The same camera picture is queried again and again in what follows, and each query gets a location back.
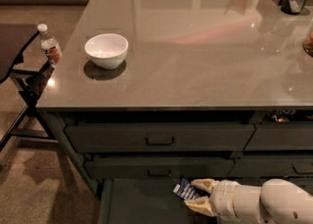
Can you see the top right drawer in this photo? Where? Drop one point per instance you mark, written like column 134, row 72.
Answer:
column 281, row 137

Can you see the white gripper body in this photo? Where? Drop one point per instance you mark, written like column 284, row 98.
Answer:
column 224, row 197

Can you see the top left drawer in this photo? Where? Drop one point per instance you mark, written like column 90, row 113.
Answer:
column 158, row 137

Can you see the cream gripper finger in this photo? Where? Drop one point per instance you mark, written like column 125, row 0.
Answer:
column 206, row 184
column 201, row 205

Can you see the open bottom left drawer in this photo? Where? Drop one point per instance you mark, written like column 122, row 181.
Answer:
column 145, row 201

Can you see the middle right drawer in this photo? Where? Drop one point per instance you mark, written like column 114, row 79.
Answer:
column 272, row 166

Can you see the blue rxbar blueberry wrapper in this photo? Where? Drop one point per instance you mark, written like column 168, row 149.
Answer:
column 185, row 190

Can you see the black chair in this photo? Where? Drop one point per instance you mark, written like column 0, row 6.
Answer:
column 14, row 39

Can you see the glass jar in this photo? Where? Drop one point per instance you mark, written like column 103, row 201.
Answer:
column 307, row 43

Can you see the bottom right drawer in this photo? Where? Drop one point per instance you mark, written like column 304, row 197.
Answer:
column 305, row 184

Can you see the clear plastic water bottle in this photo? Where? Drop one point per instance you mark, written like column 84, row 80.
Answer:
column 49, row 44

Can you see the middle left drawer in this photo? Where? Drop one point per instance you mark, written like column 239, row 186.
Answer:
column 156, row 167

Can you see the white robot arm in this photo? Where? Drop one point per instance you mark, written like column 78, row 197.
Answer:
column 276, row 201

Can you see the white ceramic bowl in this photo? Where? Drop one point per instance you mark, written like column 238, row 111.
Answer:
column 107, row 50

